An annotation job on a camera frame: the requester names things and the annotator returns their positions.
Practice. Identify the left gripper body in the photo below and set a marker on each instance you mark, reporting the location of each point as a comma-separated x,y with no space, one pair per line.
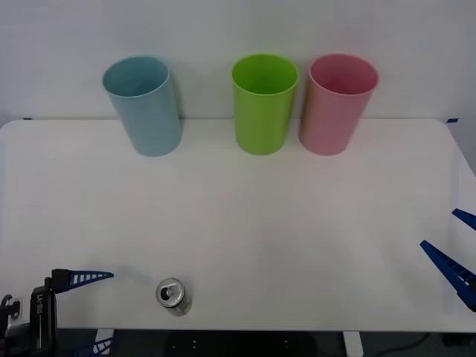
41,320

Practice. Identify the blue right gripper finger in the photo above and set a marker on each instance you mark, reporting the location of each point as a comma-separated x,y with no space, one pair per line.
466,217
451,269

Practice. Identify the pale blue plastic bin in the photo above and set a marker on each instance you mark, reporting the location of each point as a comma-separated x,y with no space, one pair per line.
148,119

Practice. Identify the green plastic bin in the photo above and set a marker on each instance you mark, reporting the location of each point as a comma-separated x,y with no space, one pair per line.
262,122

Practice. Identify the pink plastic bin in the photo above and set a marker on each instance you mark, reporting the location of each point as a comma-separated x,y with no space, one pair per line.
329,119

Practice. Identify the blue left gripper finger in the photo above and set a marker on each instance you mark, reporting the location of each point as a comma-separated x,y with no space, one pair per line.
97,346
80,278

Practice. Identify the black box on floor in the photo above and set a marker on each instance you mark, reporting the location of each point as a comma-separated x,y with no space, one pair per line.
459,340

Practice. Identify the white table leg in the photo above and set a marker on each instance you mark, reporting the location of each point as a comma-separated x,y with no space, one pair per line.
353,344
105,333

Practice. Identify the silver drink can dark label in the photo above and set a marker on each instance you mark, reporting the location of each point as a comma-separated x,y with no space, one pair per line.
174,297

